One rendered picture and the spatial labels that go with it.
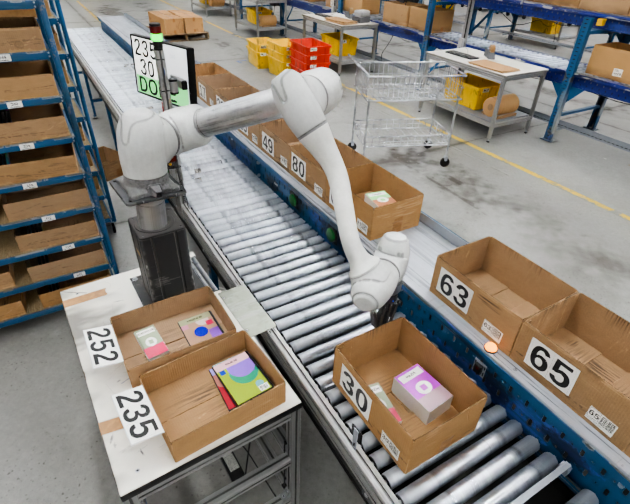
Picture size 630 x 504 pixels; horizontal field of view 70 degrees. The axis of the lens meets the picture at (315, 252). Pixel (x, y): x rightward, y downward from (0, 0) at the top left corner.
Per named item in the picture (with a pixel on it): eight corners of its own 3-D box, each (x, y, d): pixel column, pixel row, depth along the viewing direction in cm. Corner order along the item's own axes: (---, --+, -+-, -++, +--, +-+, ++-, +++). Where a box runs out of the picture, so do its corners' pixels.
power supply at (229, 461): (219, 457, 212) (218, 453, 210) (231, 451, 215) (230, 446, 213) (232, 484, 202) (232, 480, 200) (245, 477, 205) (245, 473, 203)
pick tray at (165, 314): (114, 336, 171) (108, 317, 165) (211, 303, 188) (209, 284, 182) (132, 390, 152) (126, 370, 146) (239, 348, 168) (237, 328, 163)
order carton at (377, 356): (330, 379, 158) (333, 345, 148) (396, 348, 171) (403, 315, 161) (404, 475, 131) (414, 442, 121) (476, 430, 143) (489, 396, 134)
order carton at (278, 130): (260, 149, 287) (259, 123, 277) (300, 141, 300) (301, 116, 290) (289, 173, 260) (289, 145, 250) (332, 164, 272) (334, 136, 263)
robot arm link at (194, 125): (136, 120, 168) (174, 106, 185) (155, 162, 174) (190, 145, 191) (318, 64, 130) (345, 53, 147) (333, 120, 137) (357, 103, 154)
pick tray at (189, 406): (142, 396, 150) (137, 376, 144) (246, 347, 169) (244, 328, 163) (175, 464, 131) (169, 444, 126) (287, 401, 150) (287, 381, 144)
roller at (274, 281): (243, 292, 202) (242, 284, 199) (341, 260, 224) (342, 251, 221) (248, 299, 198) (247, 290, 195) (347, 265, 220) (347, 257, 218)
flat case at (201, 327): (195, 356, 164) (194, 353, 163) (177, 324, 177) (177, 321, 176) (230, 342, 170) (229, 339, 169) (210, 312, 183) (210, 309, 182)
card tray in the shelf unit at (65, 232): (20, 252, 247) (13, 237, 242) (19, 225, 269) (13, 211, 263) (99, 235, 264) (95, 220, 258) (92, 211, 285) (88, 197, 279)
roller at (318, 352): (298, 371, 166) (292, 363, 170) (408, 323, 189) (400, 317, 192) (298, 361, 164) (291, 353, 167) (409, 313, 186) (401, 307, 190)
